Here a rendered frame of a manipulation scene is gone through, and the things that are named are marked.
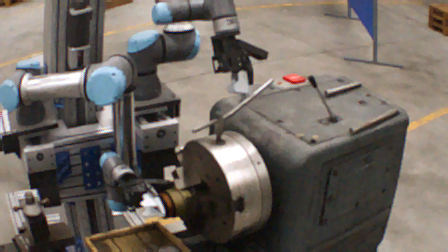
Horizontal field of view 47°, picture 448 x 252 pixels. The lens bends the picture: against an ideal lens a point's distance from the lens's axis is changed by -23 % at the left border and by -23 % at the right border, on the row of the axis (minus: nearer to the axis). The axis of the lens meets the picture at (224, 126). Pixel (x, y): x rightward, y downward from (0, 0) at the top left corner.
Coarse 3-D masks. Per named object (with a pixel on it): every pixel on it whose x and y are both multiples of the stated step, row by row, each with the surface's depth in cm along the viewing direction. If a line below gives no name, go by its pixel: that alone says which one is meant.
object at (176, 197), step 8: (168, 192) 176; (176, 192) 176; (184, 192) 178; (168, 200) 174; (176, 200) 174; (184, 200) 175; (168, 208) 173; (176, 208) 174; (184, 208) 176; (168, 216) 175; (176, 216) 176; (184, 216) 178
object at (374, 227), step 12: (372, 216) 209; (384, 216) 211; (360, 228) 203; (372, 228) 211; (384, 228) 219; (240, 240) 202; (336, 240) 196; (348, 240) 203; (360, 240) 208; (372, 240) 214
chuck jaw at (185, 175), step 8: (176, 152) 183; (184, 152) 184; (176, 160) 184; (184, 160) 183; (176, 168) 185; (184, 168) 182; (192, 168) 183; (176, 176) 182; (184, 176) 181; (192, 176) 182; (176, 184) 179; (184, 184) 180; (192, 184) 181; (200, 184) 186
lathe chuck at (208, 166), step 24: (192, 144) 182; (216, 144) 177; (216, 168) 174; (240, 168) 173; (192, 192) 189; (216, 192) 177; (240, 192) 171; (216, 216) 180; (240, 216) 172; (216, 240) 184
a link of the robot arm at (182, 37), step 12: (180, 0) 217; (168, 24) 222; (180, 24) 221; (192, 24) 225; (168, 36) 222; (180, 36) 221; (192, 36) 224; (168, 48) 221; (180, 48) 222; (192, 48) 224; (168, 60) 224; (180, 60) 227
